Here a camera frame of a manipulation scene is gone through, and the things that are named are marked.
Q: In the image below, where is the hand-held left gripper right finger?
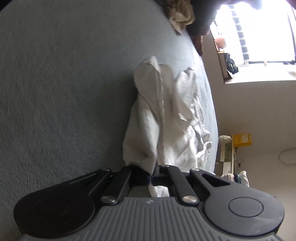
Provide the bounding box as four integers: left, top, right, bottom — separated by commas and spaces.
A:
151, 164, 232, 206

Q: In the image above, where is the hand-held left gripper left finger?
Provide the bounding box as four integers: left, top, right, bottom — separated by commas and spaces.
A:
69, 165, 152, 206

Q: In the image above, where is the white shirt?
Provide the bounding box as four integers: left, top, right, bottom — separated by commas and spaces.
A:
122, 56, 213, 198

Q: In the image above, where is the white wooden rack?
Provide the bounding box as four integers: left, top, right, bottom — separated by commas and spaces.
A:
217, 134, 244, 177

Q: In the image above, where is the yellow box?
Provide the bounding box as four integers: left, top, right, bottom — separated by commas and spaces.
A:
232, 133, 252, 148

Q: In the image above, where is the grey fleece blanket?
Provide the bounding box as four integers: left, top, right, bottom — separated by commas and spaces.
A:
0, 0, 220, 232

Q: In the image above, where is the black bag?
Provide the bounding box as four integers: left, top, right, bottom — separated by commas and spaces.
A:
225, 53, 239, 75

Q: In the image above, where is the beige crumpled cloth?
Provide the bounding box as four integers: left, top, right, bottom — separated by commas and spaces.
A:
168, 0, 195, 36

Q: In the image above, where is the dark cloth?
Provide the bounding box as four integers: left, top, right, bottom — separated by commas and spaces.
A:
185, 0, 220, 37

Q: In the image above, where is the window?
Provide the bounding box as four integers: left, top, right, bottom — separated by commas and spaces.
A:
209, 0, 296, 84

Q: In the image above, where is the wall cable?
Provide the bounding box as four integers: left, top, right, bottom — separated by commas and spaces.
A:
278, 148, 296, 165

